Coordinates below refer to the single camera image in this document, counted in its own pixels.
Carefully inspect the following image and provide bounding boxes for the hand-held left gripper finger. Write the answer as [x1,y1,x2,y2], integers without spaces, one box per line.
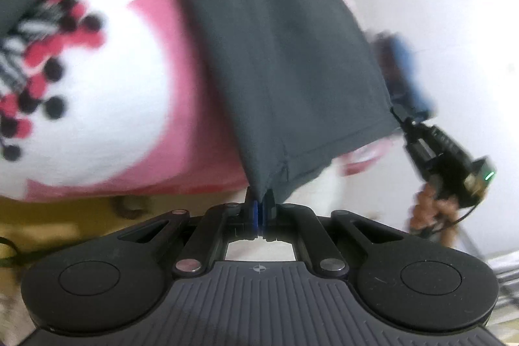
[259,188,406,278]
[117,186,260,278]

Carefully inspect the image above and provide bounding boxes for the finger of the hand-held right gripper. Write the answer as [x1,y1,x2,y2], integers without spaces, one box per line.
[371,30,436,124]

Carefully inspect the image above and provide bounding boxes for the dark grey garment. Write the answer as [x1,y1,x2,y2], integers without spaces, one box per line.
[0,0,402,205]

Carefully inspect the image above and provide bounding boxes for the person's right hand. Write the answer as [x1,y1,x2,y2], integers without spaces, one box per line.
[409,184,459,245]

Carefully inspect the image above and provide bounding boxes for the pink floral fleece blanket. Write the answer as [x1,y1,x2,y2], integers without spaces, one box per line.
[0,0,396,203]

